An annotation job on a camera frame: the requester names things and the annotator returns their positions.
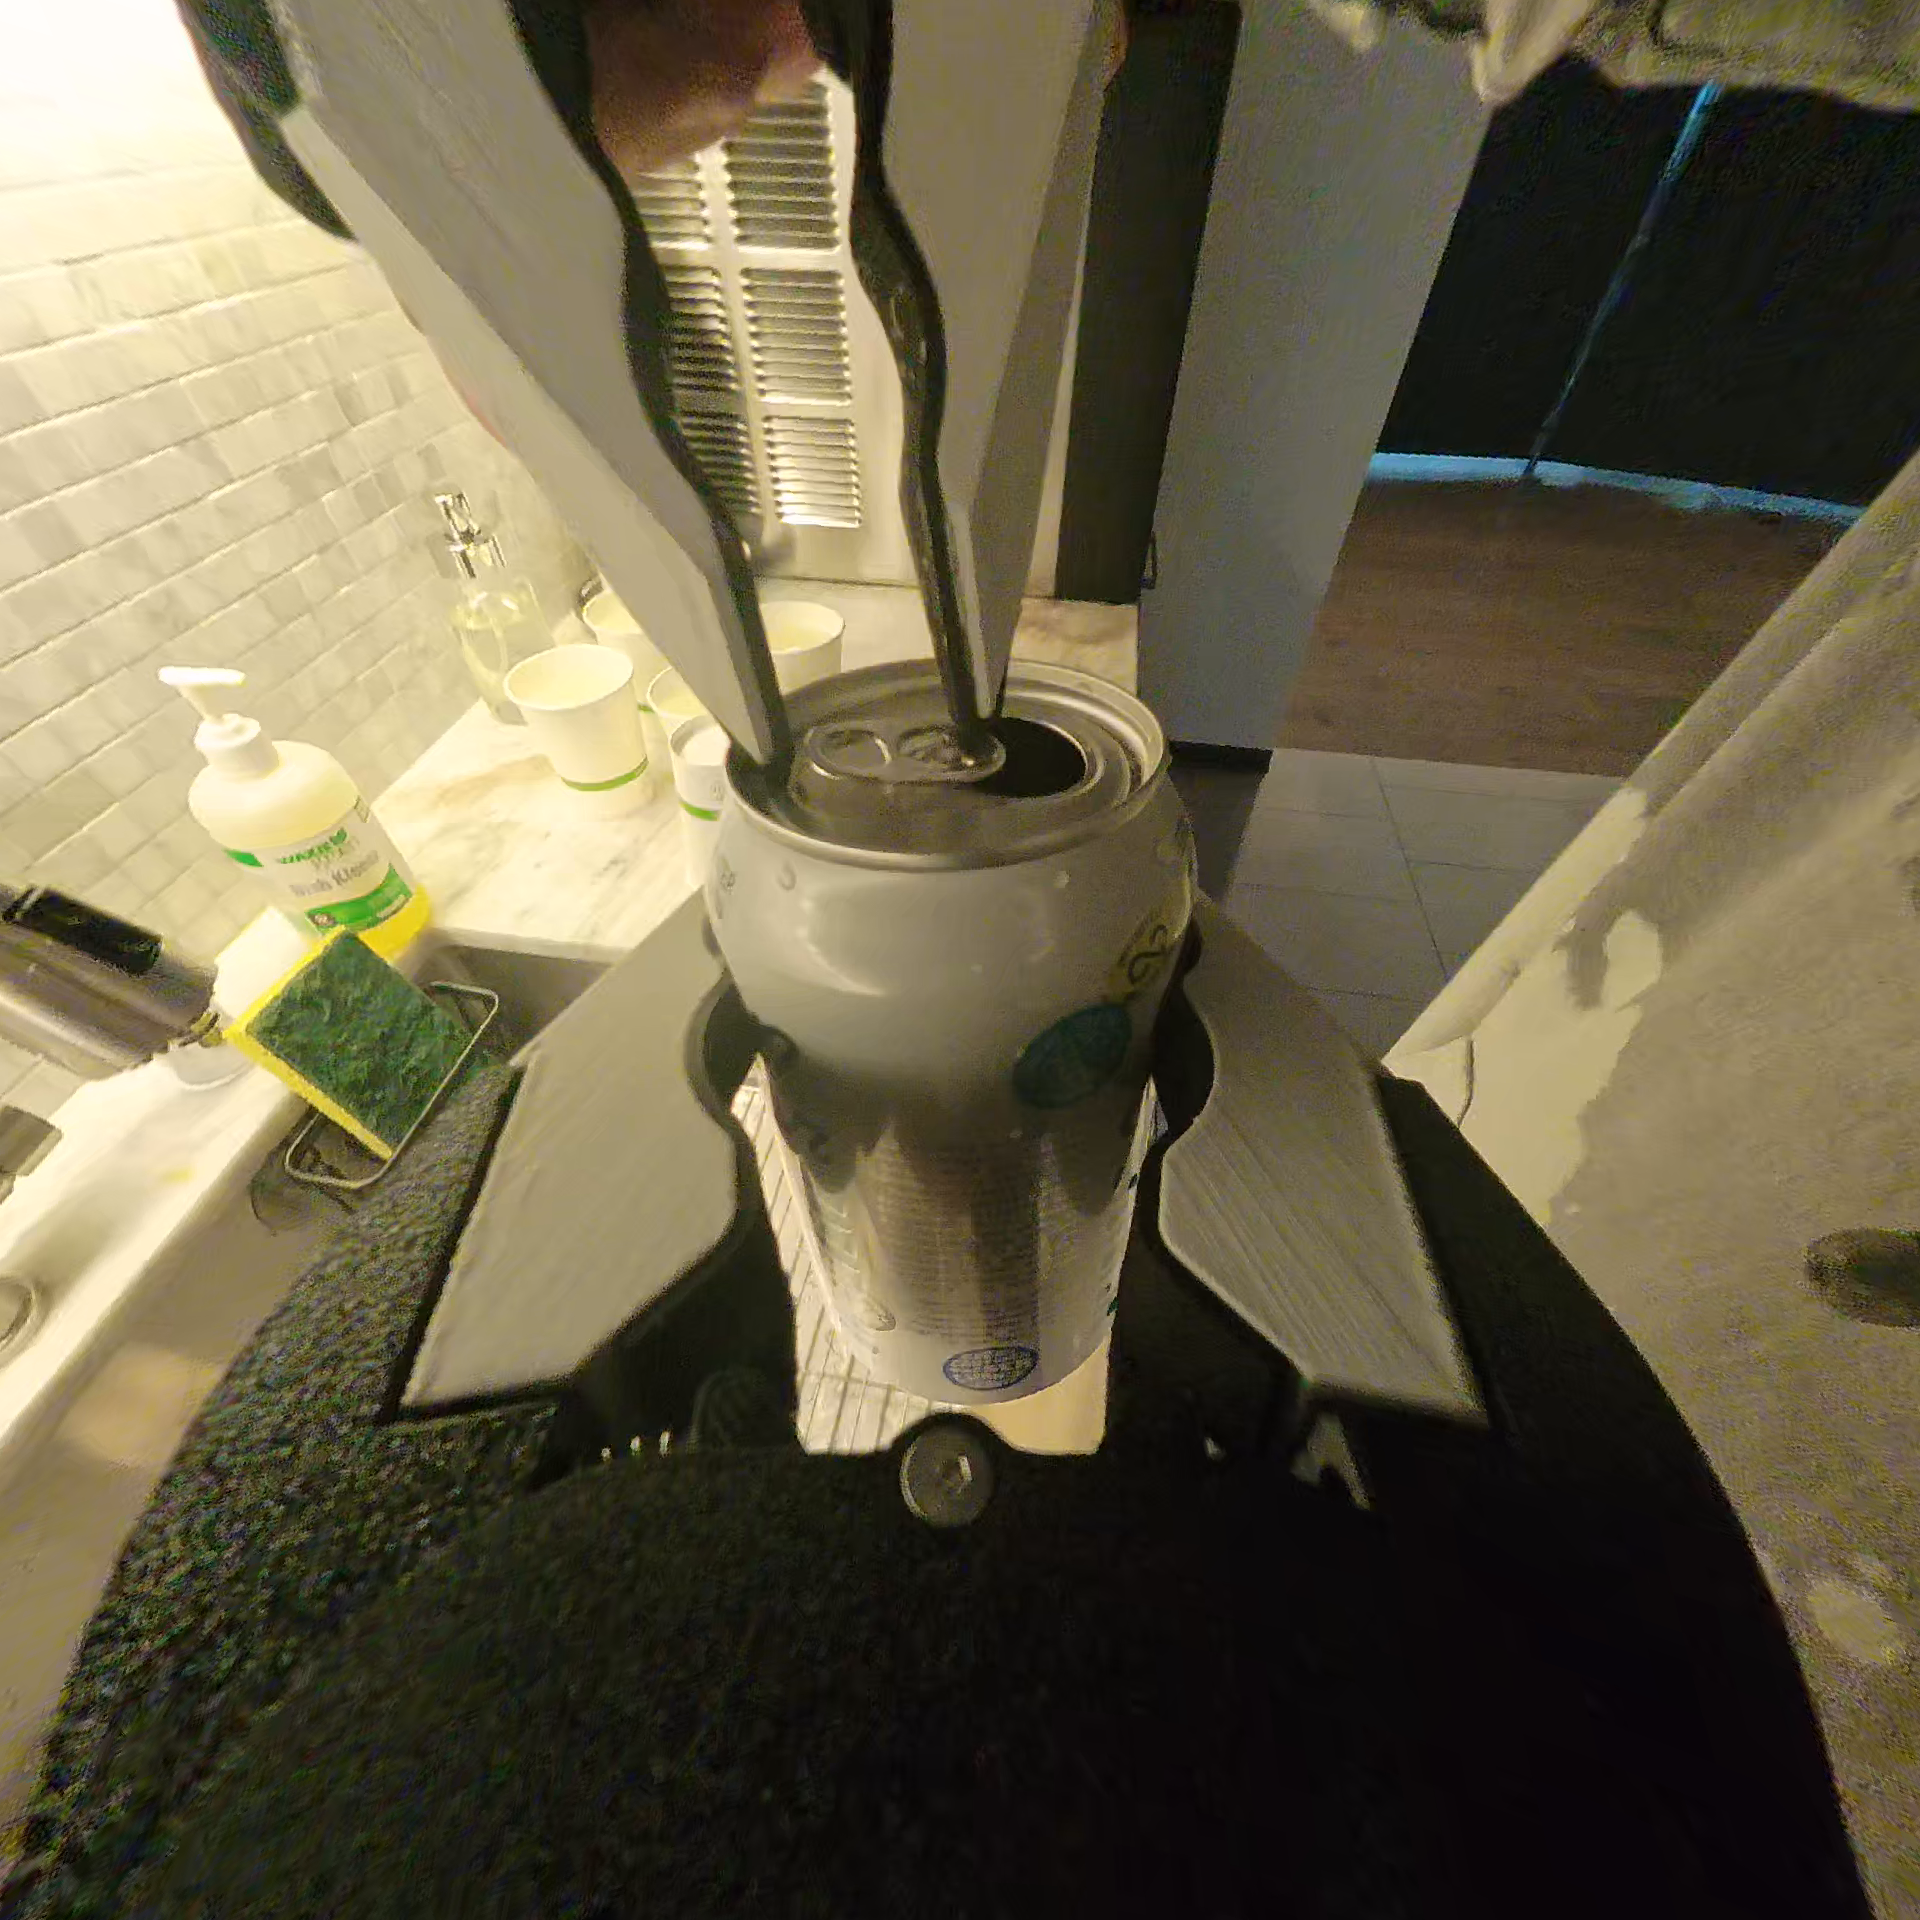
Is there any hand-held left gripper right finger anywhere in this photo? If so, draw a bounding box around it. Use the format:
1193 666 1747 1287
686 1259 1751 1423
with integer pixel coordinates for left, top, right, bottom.
1113 908 1490 1420

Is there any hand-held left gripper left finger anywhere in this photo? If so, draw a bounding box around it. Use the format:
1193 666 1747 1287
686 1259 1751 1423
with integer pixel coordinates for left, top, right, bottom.
401 918 800 1420

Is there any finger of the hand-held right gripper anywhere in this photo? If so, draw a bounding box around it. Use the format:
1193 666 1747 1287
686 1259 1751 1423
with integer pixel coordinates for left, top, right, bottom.
275 0 798 770
852 0 1129 758

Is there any silver beverage can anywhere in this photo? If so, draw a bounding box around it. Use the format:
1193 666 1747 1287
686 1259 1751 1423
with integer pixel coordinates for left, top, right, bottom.
702 661 1200 1403

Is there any stack of paper cups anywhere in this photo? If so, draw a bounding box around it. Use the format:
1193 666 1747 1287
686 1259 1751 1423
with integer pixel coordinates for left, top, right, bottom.
671 716 740 889

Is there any person's right forearm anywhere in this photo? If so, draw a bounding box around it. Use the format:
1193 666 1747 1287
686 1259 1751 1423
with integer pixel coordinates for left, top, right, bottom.
1303 0 1920 109

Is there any person's right hand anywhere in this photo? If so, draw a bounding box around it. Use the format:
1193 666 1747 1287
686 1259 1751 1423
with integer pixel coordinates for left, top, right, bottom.
585 0 823 175

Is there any stainless steel vented appliance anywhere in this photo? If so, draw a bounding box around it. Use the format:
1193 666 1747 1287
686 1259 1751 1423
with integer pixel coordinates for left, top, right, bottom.
600 60 1113 594

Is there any yellow green sponge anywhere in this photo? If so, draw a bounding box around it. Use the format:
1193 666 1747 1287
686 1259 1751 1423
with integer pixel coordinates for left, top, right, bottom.
224 930 483 1162

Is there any glass soap dispenser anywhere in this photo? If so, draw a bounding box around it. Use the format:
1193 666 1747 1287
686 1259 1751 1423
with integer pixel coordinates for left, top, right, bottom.
432 491 561 725

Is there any person's pale patterned clothing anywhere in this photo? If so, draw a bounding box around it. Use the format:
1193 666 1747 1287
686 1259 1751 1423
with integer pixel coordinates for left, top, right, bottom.
1382 450 1920 1920

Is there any dish soap pump bottle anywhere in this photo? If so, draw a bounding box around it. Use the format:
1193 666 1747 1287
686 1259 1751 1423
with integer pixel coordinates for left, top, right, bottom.
158 663 434 963

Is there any steel gooseneck faucet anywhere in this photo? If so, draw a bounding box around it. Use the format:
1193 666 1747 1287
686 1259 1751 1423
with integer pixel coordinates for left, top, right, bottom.
0 882 227 1081

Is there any wire sink grid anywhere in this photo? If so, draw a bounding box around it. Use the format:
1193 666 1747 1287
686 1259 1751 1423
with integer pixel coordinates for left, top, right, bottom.
736 1078 903 1454

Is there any wire sponge holder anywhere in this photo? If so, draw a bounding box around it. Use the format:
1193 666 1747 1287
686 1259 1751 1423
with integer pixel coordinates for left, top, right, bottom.
281 983 505 1193

